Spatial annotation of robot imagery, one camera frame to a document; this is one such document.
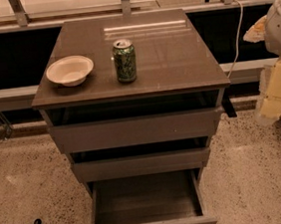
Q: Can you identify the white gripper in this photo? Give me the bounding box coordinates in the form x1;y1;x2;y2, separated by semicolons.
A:
243;16;281;126

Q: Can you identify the green soda can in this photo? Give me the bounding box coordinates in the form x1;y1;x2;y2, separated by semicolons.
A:
112;39;137;83

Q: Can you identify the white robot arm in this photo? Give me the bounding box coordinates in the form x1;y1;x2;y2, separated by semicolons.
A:
243;0;281;126

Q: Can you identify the grey top drawer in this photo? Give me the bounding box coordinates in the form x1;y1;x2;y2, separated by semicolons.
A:
49;108;222;154

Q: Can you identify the grey middle drawer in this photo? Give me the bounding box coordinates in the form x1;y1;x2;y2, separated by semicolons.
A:
72;148;210;182

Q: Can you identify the grey drawer cabinet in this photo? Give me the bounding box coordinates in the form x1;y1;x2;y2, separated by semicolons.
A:
33;10;229;224

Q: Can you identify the grey open bottom drawer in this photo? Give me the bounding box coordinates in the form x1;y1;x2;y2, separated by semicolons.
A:
75;166;218;224

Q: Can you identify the white paper bowl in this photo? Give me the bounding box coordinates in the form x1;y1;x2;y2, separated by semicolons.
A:
46;56;94;87

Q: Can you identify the white cable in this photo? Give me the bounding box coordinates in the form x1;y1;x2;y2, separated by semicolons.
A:
218;0;251;79

